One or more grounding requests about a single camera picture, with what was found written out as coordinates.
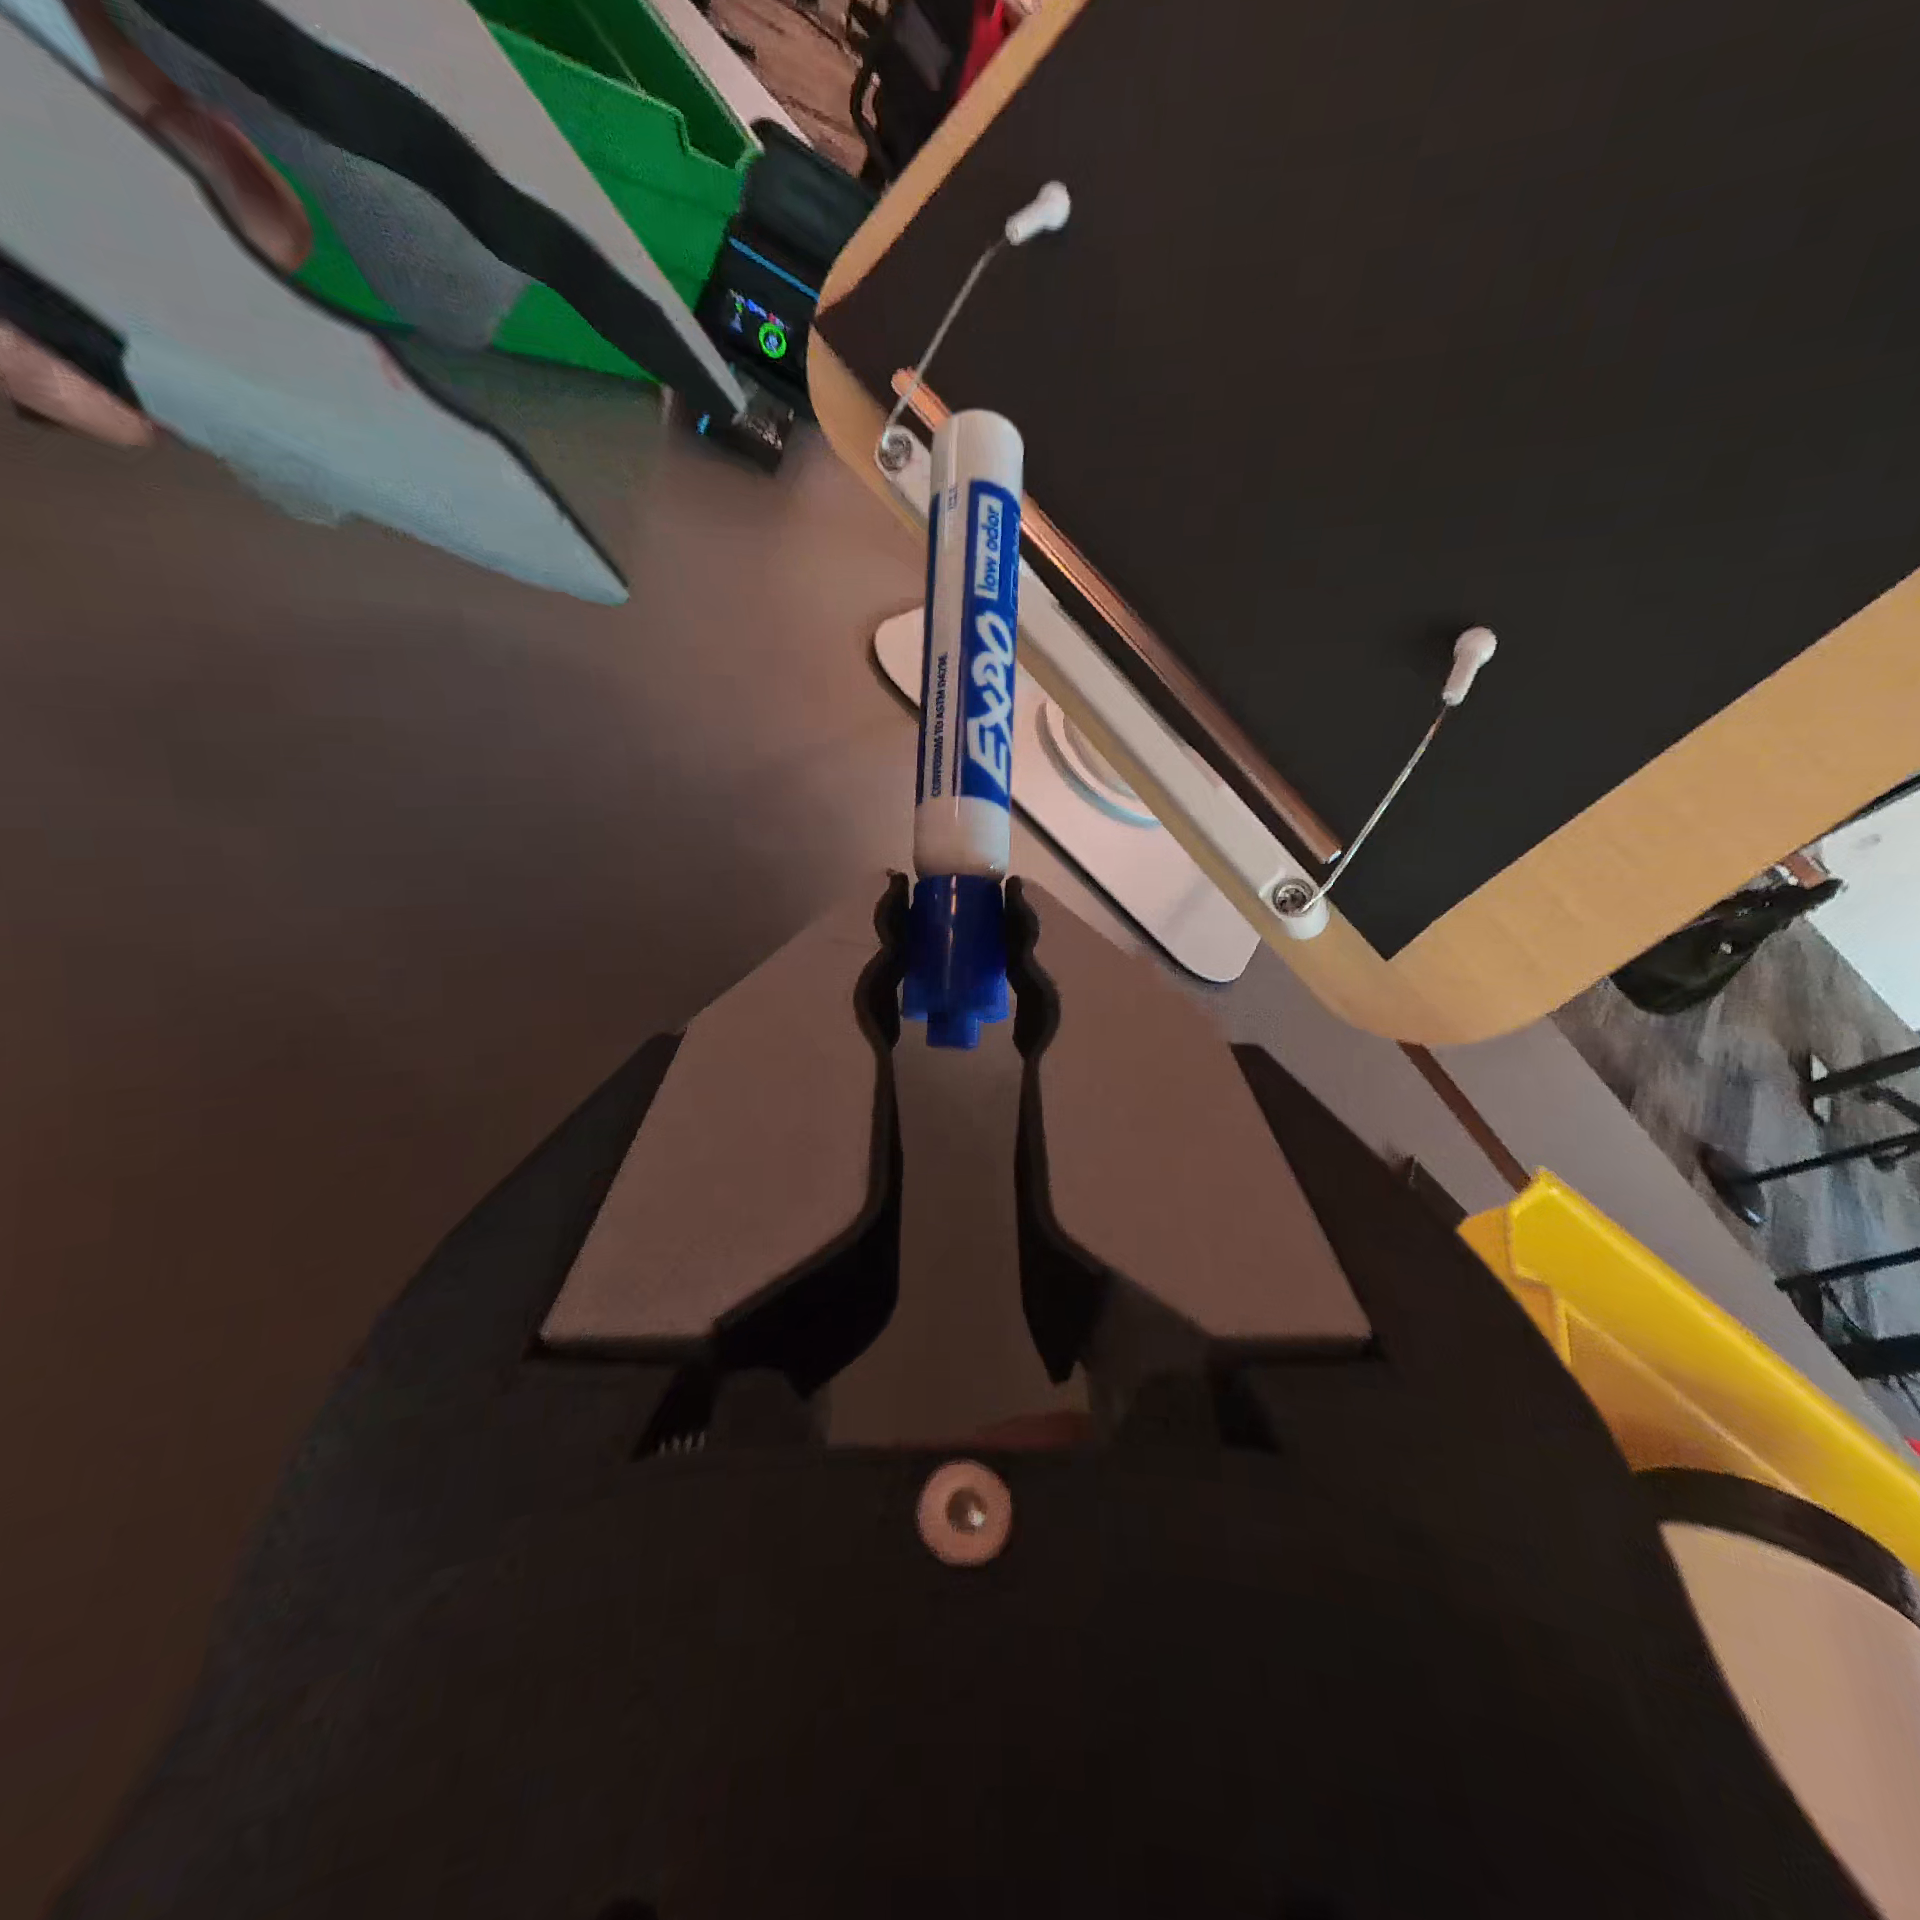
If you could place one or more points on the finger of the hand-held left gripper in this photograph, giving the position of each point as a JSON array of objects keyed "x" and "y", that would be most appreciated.
[
  {"x": 556, "y": 149},
  {"x": 301, "y": 421}
]

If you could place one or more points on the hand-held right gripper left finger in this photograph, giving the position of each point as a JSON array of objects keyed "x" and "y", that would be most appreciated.
[{"x": 721, "y": 1201}]

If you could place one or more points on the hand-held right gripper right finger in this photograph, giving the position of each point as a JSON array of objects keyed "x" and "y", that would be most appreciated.
[{"x": 1184, "y": 1201}]

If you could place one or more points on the large green plastic bin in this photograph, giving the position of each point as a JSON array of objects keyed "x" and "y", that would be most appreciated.
[{"x": 645, "y": 137}]

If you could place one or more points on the yellow plastic bin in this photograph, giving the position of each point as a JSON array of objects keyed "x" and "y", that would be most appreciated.
[{"x": 1652, "y": 1319}]

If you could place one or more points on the blue dry erase marker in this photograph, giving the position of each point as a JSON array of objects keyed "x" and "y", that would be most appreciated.
[{"x": 968, "y": 675}]

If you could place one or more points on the person's left hand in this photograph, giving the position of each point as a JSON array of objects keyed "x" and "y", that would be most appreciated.
[{"x": 224, "y": 166}]

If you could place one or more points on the black power bank with display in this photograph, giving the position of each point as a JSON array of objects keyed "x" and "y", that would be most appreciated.
[{"x": 757, "y": 324}]

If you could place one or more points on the small black box blue edge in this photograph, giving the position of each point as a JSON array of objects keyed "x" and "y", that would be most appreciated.
[{"x": 750, "y": 434}]

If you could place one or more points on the black wooden book stand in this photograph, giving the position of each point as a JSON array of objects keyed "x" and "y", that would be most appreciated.
[{"x": 1424, "y": 375}]

